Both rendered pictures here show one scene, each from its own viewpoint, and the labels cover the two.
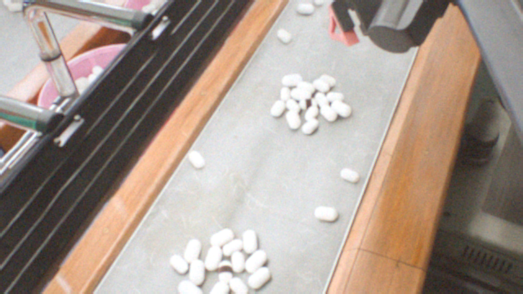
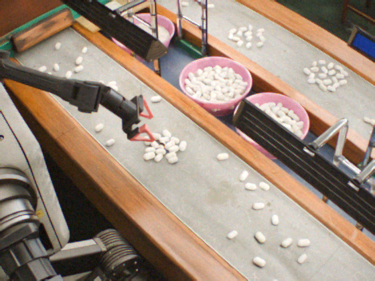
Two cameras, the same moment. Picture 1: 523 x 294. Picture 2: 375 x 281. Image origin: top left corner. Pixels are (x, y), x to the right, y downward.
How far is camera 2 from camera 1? 1.83 m
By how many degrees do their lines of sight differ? 68
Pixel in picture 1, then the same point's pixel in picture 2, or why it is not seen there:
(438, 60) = (150, 207)
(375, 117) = (136, 169)
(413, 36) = not seen: hidden behind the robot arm
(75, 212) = (78, 8)
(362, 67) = (175, 181)
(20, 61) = (267, 61)
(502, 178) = not seen: outside the picture
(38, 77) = (242, 60)
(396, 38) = not seen: hidden behind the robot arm
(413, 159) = (98, 160)
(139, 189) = (149, 77)
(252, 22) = (239, 142)
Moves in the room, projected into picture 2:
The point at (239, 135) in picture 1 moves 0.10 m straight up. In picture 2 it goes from (162, 118) to (160, 96)
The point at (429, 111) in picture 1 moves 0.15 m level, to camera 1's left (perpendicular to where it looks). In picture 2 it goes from (118, 182) to (138, 148)
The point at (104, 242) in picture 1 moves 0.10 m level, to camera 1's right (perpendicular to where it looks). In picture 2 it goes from (132, 65) to (120, 81)
